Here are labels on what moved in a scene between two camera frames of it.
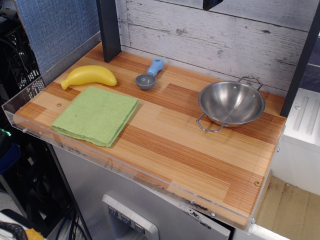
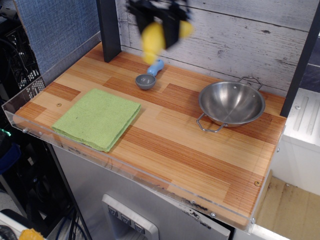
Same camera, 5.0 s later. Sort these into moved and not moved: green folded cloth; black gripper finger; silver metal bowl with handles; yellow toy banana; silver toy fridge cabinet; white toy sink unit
Moved: yellow toy banana; black gripper finger
Not moved: silver toy fridge cabinet; white toy sink unit; green folded cloth; silver metal bowl with handles
